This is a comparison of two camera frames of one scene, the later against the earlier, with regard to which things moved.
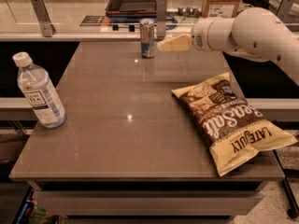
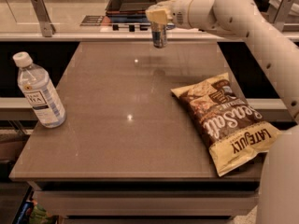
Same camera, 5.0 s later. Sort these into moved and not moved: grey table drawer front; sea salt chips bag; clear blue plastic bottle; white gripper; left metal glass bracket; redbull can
Moved: redbull can; white gripper
Not moved: left metal glass bracket; clear blue plastic bottle; grey table drawer front; sea salt chips bag
